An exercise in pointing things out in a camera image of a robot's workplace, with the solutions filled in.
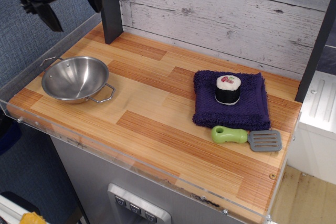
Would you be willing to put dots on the clear acrylic front guard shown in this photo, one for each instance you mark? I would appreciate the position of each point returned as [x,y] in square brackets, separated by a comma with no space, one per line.
[160,142]

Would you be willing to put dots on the dark grey left post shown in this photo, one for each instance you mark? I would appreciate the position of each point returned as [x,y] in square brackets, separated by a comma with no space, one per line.
[111,20]

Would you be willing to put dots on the silver dispenser button panel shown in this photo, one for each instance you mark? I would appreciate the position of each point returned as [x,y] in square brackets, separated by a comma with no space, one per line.
[130,208]

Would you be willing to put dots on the small stainless steel pot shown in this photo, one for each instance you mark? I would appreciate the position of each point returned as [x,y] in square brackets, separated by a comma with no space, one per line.
[77,80]

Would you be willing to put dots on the dark grey right post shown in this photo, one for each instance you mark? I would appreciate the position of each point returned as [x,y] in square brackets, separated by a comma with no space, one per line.
[319,45]

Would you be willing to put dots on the grey toy fridge cabinet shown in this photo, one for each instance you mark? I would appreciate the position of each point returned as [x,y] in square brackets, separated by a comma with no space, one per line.
[90,176]

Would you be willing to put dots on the dark grey post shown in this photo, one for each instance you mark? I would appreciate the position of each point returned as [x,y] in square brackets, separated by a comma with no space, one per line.
[111,20]
[319,45]

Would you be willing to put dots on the toy sushi roll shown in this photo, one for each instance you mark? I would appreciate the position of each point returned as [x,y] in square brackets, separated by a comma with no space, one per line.
[227,90]

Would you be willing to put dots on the yellow object at corner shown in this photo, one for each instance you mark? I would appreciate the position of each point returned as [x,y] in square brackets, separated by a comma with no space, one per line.
[32,218]

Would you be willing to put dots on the green handled grey toy spatula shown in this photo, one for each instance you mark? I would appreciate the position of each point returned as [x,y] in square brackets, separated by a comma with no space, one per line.
[259,141]

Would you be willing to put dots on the purple cloth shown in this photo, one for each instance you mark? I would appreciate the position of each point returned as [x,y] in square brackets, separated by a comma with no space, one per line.
[249,113]

